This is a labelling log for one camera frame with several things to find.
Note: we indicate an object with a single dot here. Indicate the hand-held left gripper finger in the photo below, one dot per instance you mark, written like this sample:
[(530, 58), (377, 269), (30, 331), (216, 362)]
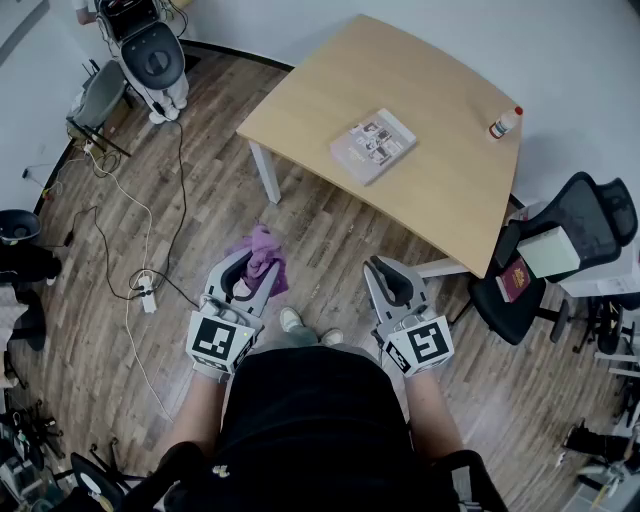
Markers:
[(264, 295), (216, 274)]

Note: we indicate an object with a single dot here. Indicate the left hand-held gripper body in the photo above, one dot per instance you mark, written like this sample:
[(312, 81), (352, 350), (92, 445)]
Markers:
[(220, 345)]

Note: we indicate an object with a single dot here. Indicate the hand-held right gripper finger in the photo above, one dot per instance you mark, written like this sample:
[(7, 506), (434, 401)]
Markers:
[(376, 295), (417, 285)]

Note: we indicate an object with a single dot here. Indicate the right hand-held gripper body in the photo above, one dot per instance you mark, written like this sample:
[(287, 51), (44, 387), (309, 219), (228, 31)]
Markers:
[(420, 345)]

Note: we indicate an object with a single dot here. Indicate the purple cloth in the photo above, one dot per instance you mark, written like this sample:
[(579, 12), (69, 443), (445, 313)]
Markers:
[(265, 245)]

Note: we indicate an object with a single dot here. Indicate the grey book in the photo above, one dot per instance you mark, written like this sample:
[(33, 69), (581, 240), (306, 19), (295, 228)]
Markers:
[(372, 145)]

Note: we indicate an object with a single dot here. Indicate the person's left forearm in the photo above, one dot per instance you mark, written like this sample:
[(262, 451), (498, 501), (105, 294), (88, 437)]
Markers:
[(200, 415)]

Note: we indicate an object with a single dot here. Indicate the person's right forearm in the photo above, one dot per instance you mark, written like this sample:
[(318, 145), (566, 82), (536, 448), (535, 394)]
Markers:
[(430, 415)]

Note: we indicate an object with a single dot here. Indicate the red booklet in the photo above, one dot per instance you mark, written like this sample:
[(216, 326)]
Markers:
[(515, 280)]

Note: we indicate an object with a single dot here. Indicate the white table leg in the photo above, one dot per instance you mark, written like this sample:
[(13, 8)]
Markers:
[(265, 172), (440, 269)]

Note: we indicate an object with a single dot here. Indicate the person's left shoe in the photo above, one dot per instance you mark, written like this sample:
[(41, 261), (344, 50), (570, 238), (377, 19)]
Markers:
[(290, 320)]

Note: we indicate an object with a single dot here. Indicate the person's shoe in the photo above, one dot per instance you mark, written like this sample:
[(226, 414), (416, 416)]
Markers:
[(290, 320), (332, 336)]

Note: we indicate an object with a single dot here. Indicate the person's grey trousers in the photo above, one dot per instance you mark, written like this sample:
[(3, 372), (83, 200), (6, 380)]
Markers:
[(300, 338)]

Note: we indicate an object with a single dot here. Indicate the person's right shoe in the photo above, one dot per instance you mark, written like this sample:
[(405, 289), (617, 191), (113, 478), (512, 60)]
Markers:
[(332, 336)]

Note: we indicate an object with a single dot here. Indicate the white power strip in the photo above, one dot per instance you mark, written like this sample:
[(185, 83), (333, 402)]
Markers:
[(147, 295)]

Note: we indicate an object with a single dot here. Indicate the person's black shirt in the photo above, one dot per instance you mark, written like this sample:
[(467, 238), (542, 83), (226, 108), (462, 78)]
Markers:
[(310, 425)]

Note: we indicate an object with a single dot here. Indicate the white box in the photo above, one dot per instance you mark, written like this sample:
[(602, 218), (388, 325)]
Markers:
[(547, 252)]

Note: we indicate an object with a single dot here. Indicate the black mesh office chair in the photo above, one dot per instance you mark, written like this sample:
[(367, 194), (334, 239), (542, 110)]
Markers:
[(580, 215)]

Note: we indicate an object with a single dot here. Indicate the clear red-capped water bottle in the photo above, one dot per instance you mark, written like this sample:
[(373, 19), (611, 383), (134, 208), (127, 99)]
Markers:
[(502, 125)]

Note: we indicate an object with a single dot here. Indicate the black tripod equipment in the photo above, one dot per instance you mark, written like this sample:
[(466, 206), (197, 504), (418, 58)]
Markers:
[(595, 445)]

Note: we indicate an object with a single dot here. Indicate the grey chair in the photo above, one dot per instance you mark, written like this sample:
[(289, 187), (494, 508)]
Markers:
[(102, 95)]

